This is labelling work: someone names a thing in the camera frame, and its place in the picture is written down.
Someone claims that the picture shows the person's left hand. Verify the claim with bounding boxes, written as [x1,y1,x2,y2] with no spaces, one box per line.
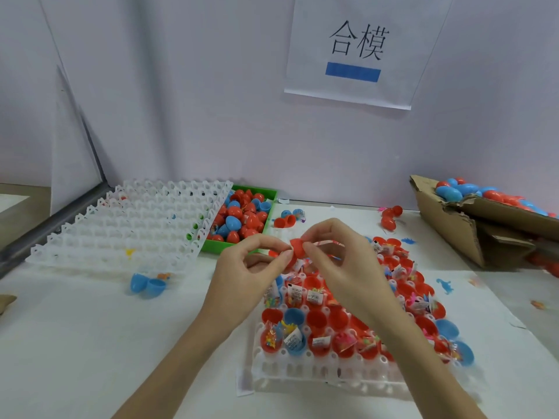
[196,233,295,344]

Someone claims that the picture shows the person's right hand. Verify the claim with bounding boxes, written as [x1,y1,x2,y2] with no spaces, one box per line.
[299,218,410,332]

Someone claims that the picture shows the small capsule cluster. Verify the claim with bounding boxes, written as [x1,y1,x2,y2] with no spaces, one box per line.
[273,207,307,229]

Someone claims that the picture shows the blue egg shell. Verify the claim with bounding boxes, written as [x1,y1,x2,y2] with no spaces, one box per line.
[130,272,169,299]

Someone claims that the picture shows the cardboard box of capsules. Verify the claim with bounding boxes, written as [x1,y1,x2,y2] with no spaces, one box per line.
[409,175,559,269]

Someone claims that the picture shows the clear plastic egg tray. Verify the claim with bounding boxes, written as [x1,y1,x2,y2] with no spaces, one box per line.
[249,231,482,398]
[26,177,235,274]

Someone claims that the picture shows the pile of finished eggs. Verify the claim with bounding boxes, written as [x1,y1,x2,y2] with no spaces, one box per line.
[435,177,559,216]

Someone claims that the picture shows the person's left forearm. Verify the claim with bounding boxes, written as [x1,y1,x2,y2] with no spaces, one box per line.
[114,322,237,419]

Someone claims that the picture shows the person's right forearm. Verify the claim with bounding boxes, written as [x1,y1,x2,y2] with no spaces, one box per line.
[371,305,486,419]

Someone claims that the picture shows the small white paper slip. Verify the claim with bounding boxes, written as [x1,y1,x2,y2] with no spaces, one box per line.
[236,362,255,396]

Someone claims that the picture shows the green plastic tray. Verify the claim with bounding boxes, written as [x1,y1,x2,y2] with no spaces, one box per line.
[201,184,279,255]

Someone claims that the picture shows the clear triangular panel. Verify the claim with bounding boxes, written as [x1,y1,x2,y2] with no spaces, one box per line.
[49,67,106,215]

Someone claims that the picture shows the white paper sign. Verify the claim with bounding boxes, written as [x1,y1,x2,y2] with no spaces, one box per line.
[284,0,455,111]

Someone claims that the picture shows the grey metal rail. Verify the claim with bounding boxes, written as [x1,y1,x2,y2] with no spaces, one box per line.
[0,183,113,276]

